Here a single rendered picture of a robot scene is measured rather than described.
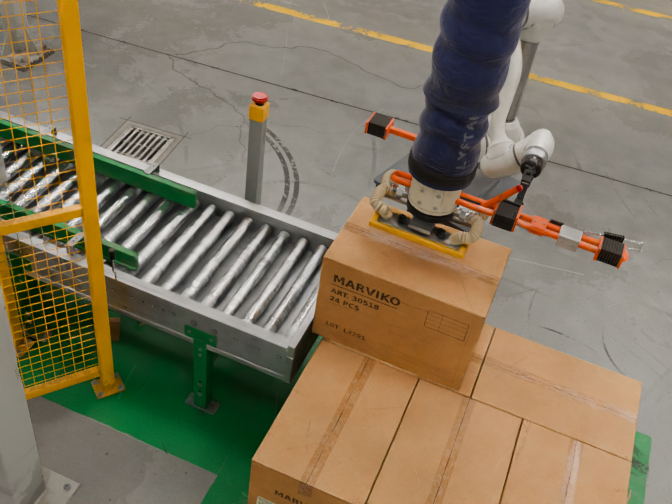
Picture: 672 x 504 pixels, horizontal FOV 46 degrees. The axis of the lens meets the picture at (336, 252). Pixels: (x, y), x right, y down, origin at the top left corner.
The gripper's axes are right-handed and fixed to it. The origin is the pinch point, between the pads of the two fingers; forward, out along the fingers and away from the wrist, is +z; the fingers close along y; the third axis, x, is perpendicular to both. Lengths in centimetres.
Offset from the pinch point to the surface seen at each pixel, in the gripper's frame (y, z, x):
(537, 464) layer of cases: 68, 52, -37
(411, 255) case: 28.2, 17.1, 28.9
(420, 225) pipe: 7.6, 24.6, 27.2
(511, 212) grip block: -1.8, 14.0, 0.6
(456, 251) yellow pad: 10.8, 27.3, 13.0
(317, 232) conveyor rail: 63, -16, 76
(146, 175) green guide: 58, -7, 155
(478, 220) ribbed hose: 3.7, 16.8, 9.9
